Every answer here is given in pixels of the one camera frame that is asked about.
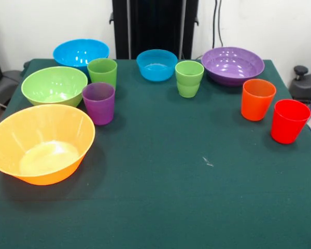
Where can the purple bowl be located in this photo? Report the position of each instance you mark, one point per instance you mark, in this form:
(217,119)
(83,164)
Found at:
(233,67)

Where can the large blue bowl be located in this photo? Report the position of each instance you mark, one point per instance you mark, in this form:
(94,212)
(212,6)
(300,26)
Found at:
(77,52)

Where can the small blue bowl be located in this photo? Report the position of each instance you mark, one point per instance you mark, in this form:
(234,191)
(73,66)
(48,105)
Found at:
(155,72)

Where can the purple cup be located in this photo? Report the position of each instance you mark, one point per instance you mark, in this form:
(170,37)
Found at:
(99,109)

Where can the orange cup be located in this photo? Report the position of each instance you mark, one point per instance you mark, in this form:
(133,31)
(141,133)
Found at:
(255,106)

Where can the red cup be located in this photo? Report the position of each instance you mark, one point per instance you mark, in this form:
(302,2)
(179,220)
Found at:
(287,129)

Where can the dark green table cloth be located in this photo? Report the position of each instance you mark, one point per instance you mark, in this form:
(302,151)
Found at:
(171,181)

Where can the green bowl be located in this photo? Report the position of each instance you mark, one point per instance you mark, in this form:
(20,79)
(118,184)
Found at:
(54,83)

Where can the grey base with knob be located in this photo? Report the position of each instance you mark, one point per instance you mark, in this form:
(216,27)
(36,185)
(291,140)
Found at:
(308,85)

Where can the stepped green cup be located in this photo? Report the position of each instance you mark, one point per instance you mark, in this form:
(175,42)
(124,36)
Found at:
(188,85)

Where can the orange bowl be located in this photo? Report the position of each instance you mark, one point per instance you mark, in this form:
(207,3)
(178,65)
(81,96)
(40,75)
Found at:
(13,135)

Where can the plain green cup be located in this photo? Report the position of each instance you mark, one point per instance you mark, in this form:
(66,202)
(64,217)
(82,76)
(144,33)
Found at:
(102,75)

